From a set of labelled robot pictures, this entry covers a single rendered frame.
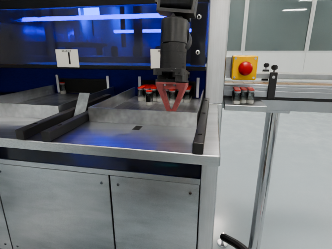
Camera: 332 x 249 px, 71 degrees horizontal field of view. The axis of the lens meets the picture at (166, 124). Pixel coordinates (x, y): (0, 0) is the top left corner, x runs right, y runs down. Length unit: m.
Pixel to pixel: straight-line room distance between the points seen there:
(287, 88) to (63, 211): 1.02
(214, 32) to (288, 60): 4.84
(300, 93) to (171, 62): 0.54
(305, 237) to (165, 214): 0.98
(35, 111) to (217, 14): 0.56
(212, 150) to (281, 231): 1.34
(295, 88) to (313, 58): 4.79
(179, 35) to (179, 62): 0.05
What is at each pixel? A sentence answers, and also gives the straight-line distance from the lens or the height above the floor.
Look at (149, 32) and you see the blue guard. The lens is 0.79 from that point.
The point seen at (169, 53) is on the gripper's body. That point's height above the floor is 1.04.
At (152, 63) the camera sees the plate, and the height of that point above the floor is 1.01.
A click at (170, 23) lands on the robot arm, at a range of 0.52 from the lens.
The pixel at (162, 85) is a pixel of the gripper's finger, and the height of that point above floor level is 0.97.
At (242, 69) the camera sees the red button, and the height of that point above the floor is 0.99.
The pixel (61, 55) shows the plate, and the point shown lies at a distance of 0.92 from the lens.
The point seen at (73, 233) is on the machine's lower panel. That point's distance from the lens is 1.23.
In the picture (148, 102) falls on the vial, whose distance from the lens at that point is 0.73.
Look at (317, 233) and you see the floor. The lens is 1.80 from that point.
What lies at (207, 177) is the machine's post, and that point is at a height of 0.61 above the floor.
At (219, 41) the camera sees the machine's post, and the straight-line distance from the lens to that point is 0.76.
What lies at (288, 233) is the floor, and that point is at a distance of 1.71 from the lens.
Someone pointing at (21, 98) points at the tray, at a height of 0.89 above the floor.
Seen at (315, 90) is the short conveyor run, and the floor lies 0.92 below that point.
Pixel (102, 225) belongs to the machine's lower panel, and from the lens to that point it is 1.13.
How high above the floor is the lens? 1.04
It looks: 17 degrees down
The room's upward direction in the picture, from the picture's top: straight up
